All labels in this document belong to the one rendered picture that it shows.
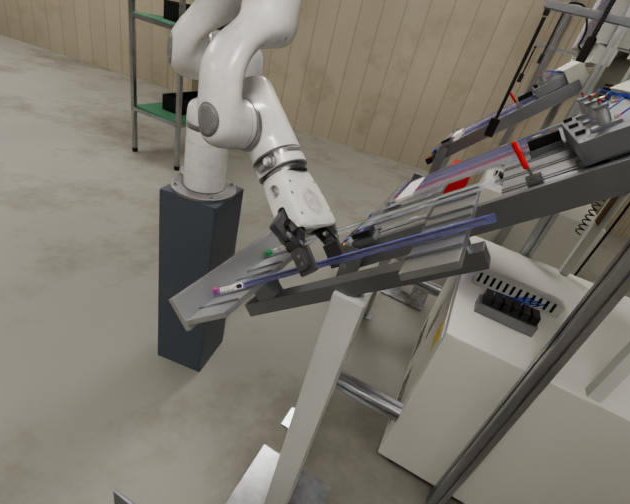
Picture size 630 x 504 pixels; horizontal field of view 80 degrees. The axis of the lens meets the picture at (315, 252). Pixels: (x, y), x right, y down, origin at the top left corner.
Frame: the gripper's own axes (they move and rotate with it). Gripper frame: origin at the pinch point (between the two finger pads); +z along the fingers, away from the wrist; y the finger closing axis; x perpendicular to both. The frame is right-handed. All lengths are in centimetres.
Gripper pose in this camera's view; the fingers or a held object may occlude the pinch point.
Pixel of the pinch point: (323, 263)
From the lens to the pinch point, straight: 59.0
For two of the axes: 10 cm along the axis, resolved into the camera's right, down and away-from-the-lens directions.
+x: -7.5, 4.0, 5.3
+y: 5.3, -1.3, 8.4
